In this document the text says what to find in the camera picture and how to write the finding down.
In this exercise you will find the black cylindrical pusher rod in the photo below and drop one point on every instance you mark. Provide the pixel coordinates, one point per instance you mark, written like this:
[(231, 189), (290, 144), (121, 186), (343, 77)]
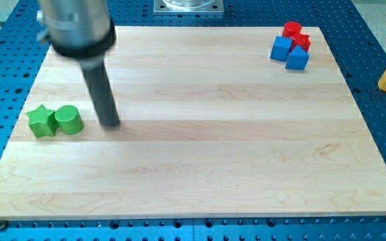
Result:
[(97, 82)]

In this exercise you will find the green star block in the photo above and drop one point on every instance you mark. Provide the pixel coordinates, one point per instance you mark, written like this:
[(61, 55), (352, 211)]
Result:
[(42, 122)]

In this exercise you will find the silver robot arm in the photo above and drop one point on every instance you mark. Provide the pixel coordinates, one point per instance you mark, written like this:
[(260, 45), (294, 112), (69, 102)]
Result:
[(84, 31)]

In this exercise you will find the red star block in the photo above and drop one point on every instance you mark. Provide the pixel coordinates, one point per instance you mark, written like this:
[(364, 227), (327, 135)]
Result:
[(301, 40)]

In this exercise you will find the green cylinder block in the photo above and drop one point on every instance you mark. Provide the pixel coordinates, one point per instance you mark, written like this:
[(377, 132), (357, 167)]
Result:
[(69, 120)]

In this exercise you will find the light wooden board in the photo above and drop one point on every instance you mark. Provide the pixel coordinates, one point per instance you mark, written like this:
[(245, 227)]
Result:
[(211, 127)]

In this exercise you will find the blue cube block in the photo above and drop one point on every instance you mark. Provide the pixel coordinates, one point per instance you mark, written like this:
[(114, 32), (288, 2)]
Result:
[(281, 48)]

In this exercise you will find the red cylinder block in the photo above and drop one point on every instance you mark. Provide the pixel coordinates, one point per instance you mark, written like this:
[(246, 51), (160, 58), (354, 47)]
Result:
[(291, 28)]

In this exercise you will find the blue triangle block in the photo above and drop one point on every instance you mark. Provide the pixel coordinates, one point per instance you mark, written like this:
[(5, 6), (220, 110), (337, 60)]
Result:
[(297, 59)]

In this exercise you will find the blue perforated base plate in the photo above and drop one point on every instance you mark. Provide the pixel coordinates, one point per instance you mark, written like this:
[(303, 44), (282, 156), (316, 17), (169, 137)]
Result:
[(356, 34)]

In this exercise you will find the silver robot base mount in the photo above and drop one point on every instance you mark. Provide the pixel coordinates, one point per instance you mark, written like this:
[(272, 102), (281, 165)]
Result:
[(188, 6)]

